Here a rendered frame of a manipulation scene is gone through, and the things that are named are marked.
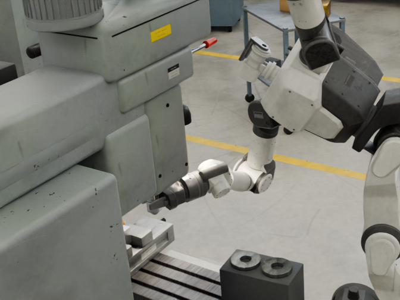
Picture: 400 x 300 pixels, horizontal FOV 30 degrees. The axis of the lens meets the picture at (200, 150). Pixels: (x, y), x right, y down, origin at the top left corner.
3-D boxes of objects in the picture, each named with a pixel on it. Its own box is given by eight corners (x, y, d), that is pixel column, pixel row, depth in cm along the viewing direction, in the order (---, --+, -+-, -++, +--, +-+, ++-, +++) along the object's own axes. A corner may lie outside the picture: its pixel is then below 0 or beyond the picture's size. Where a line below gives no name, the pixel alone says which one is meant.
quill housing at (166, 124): (143, 161, 247) (131, 70, 234) (194, 174, 236) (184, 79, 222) (105, 186, 234) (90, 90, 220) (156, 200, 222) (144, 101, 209)
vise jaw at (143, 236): (120, 229, 268) (118, 219, 266) (153, 239, 260) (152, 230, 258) (109, 237, 263) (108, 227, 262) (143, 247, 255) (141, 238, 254)
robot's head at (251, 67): (263, 81, 241) (240, 66, 241) (278, 55, 235) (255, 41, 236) (259, 88, 235) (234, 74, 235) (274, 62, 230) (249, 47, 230)
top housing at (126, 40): (147, 27, 240) (141, -24, 233) (215, 35, 226) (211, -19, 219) (40, 73, 206) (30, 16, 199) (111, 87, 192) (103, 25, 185)
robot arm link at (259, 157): (250, 166, 280) (259, 118, 267) (277, 183, 274) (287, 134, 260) (230, 179, 273) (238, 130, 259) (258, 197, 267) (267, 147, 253)
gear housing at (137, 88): (134, 66, 237) (130, 36, 233) (196, 76, 224) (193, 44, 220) (59, 102, 213) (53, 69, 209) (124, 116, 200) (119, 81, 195)
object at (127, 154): (99, 176, 233) (87, 99, 222) (160, 193, 220) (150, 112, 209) (55, 203, 220) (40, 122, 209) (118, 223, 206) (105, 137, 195)
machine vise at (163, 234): (143, 230, 279) (139, 205, 275) (175, 240, 271) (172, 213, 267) (79, 279, 254) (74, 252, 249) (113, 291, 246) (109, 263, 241)
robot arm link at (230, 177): (193, 169, 249) (213, 171, 261) (206, 191, 246) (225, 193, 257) (208, 157, 247) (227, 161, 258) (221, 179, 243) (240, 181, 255)
